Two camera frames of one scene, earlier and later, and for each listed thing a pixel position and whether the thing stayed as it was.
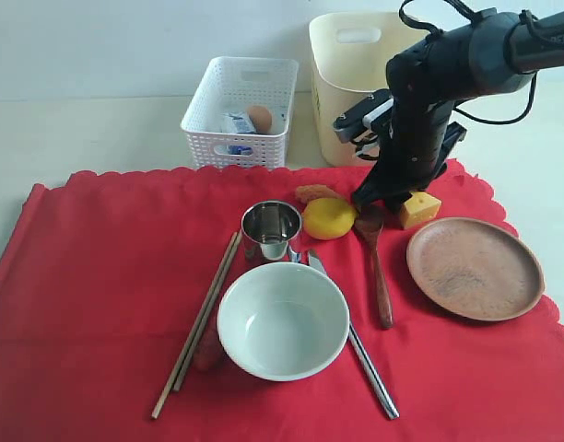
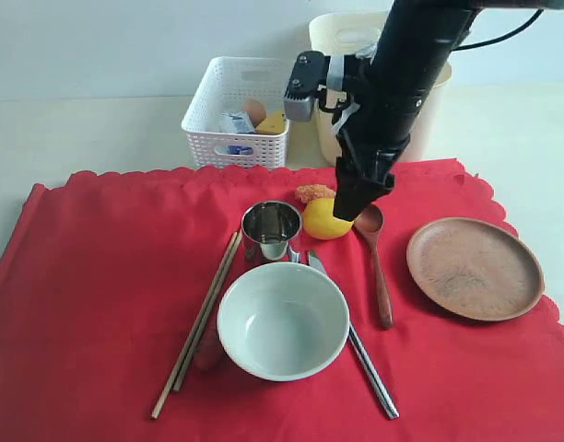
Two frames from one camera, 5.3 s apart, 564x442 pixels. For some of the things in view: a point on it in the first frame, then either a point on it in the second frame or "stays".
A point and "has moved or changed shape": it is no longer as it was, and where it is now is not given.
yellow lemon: [328, 218] stays
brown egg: [261, 117] has moved or changed shape
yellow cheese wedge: [421, 207] -> [272, 124]
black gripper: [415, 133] -> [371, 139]
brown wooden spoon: [370, 219] stays
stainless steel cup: [266, 228] stays
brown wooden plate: [475, 268] stays
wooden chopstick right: [208, 308] stays
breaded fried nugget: [311, 191] stays
